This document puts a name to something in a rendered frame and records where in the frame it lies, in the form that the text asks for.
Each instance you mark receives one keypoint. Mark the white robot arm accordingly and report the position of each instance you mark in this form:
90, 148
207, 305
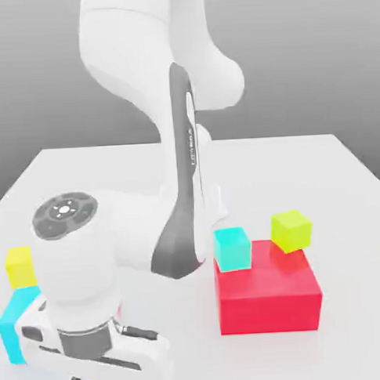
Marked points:
124, 71

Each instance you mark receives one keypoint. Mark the large red box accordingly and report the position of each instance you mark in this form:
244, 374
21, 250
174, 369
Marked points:
268, 299

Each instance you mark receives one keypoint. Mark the large cyan box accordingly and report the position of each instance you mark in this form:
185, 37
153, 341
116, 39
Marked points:
10, 325

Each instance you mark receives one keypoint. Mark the small yellow-green cube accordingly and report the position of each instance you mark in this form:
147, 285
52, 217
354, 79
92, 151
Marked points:
291, 231

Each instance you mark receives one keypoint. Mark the small cyan cube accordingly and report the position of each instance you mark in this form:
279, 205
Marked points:
232, 250

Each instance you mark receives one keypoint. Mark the small yellow cube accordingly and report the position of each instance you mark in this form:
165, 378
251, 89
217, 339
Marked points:
21, 268

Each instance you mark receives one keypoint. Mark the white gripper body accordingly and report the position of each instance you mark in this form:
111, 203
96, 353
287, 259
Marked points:
148, 355

